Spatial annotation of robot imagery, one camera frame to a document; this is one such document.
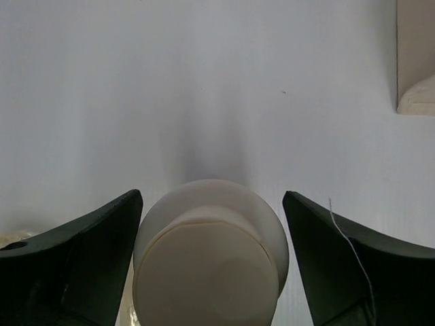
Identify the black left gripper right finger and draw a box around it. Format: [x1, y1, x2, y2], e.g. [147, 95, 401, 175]
[283, 192, 434, 325]

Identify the beige canvas tote bag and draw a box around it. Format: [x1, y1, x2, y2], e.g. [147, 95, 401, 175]
[396, 0, 434, 116]

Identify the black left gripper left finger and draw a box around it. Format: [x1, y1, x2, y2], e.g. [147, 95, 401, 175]
[1, 189, 142, 325]

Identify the white cream bottle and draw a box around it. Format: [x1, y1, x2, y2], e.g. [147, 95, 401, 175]
[132, 179, 289, 325]

